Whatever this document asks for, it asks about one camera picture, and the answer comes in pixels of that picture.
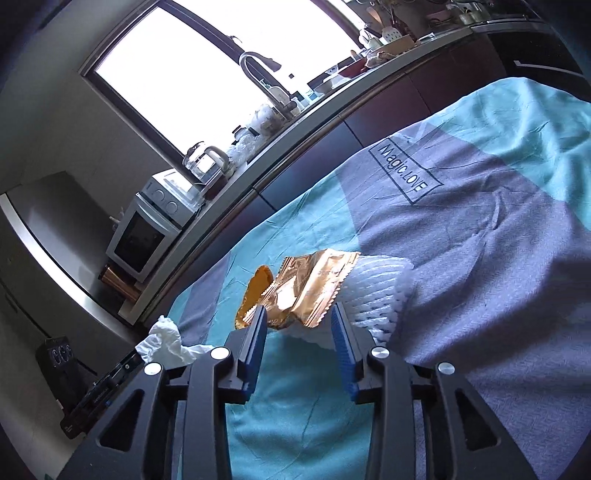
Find white foam fruit net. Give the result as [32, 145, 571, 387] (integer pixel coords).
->
[335, 255, 415, 346]

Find white tissue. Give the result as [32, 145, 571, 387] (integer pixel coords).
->
[134, 316, 213, 370]

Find gold snack wrapper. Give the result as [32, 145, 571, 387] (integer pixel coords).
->
[260, 248, 360, 330]

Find orange peel piece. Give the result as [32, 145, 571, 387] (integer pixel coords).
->
[235, 265, 273, 329]

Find chrome kitchen faucet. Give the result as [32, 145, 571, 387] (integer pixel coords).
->
[238, 51, 297, 122]

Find black box with dials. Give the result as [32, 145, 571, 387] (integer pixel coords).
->
[35, 337, 97, 415]

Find white microwave oven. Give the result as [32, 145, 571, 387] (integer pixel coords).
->
[106, 169, 204, 282]

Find glass electric kettle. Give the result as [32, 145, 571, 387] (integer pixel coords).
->
[182, 141, 235, 185]

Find silver refrigerator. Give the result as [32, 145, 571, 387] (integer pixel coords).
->
[1, 172, 140, 376]

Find teal patterned tablecloth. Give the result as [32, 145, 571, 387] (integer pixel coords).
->
[168, 78, 590, 479]

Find dark base cabinets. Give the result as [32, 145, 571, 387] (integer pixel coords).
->
[127, 19, 590, 323]

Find window with dark frame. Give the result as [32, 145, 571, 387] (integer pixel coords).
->
[82, 1, 363, 166]

